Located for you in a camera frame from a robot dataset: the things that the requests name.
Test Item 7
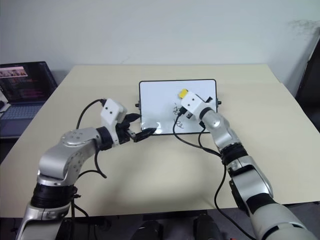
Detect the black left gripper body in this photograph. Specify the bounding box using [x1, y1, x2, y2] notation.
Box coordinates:
[116, 120, 137, 146]

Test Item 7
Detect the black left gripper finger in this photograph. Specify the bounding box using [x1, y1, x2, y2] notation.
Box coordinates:
[122, 113, 140, 125]
[134, 127, 157, 144]

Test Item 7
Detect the yellow whiteboard eraser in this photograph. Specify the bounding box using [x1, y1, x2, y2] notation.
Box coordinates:
[177, 87, 189, 100]

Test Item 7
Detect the black-framed small whiteboard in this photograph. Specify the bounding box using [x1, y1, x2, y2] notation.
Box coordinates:
[134, 79, 223, 136]

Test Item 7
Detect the dark rounded shape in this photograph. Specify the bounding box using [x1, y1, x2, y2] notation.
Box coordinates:
[130, 219, 164, 240]

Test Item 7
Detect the black chair back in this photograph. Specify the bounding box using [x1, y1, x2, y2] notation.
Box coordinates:
[294, 34, 320, 131]

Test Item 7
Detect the open laptop computer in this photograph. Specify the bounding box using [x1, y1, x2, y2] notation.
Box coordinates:
[0, 61, 59, 139]

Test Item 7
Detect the white object beside laptop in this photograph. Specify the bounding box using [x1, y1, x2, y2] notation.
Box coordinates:
[0, 88, 11, 114]

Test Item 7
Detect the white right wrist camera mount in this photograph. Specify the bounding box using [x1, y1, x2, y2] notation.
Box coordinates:
[180, 90, 216, 121]

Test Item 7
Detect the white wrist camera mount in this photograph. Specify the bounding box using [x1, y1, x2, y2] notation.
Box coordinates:
[180, 90, 216, 121]
[99, 98, 129, 146]

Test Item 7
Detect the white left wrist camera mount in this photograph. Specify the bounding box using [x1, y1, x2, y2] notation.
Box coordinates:
[99, 98, 129, 146]

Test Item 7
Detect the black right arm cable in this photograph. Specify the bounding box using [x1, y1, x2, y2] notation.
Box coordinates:
[173, 107, 254, 240]

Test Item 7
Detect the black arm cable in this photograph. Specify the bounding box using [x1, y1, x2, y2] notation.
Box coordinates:
[71, 99, 108, 219]
[173, 107, 254, 240]

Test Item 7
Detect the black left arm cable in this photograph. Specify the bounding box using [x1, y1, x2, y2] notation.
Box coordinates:
[71, 99, 108, 219]

